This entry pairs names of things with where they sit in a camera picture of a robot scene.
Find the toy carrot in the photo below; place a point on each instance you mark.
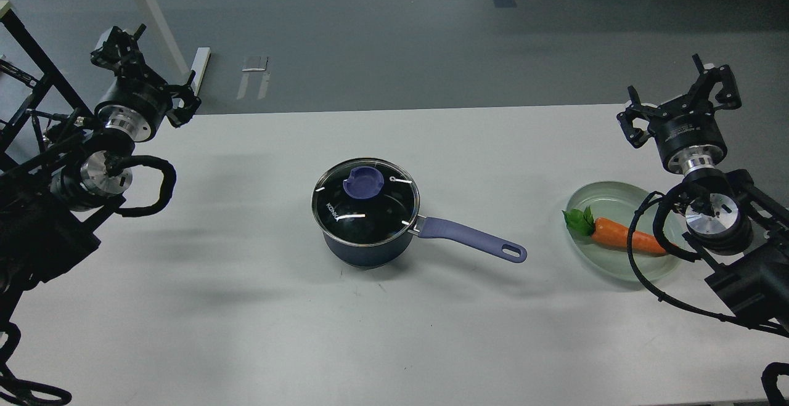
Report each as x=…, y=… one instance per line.
x=610, y=233

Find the black metal rack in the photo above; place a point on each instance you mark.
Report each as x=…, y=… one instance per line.
x=47, y=128

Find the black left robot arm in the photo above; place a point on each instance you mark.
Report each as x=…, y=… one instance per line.
x=66, y=171

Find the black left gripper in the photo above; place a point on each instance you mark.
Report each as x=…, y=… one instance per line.
x=130, y=105

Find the glass lid with blue knob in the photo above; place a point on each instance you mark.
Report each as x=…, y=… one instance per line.
x=365, y=201

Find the blue saucepan with handle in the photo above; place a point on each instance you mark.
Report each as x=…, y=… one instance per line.
x=425, y=227

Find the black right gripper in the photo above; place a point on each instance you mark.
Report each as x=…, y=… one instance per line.
x=691, y=126

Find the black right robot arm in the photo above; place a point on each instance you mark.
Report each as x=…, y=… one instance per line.
x=722, y=219

